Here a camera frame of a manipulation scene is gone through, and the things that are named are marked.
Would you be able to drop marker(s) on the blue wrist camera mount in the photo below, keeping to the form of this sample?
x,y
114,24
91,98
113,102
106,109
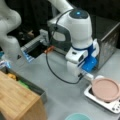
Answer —
x,y
89,64

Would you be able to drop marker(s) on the wooden cutting board box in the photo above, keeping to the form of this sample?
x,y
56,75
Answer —
x,y
18,102

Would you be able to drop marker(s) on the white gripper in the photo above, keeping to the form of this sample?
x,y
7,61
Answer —
x,y
76,58

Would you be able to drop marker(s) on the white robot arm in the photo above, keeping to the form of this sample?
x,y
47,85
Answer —
x,y
10,19

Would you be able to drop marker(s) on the teal bowl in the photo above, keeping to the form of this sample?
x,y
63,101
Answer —
x,y
77,116

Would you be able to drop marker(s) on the orange small object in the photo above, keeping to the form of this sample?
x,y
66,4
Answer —
x,y
48,50

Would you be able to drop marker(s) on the green and yellow toys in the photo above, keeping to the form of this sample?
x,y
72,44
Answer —
x,y
16,79

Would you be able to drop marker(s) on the grey metal bin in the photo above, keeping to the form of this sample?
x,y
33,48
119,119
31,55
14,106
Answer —
x,y
31,86

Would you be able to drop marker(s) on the pink pan with white handle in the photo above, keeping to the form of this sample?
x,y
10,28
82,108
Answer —
x,y
104,89

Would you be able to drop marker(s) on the silver toaster oven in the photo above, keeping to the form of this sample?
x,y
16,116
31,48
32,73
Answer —
x,y
100,30

